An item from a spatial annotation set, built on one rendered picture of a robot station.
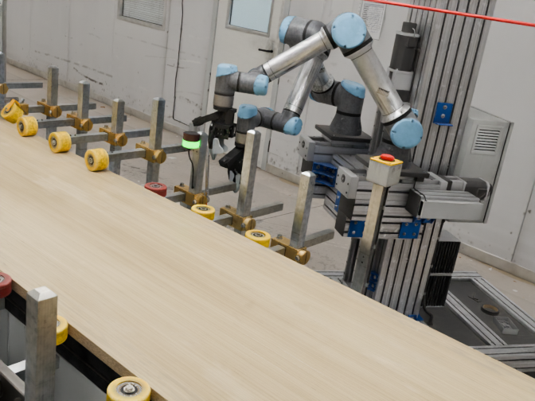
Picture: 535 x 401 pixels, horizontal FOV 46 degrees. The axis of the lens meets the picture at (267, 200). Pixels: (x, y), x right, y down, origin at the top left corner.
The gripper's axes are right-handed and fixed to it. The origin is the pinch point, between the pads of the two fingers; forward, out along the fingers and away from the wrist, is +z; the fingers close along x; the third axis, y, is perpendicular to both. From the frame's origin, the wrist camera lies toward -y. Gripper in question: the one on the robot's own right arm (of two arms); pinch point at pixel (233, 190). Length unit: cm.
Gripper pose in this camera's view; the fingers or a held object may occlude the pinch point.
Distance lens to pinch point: 259.9
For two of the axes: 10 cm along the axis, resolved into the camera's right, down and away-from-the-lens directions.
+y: 6.6, -1.6, 7.3
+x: -7.4, -3.2, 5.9
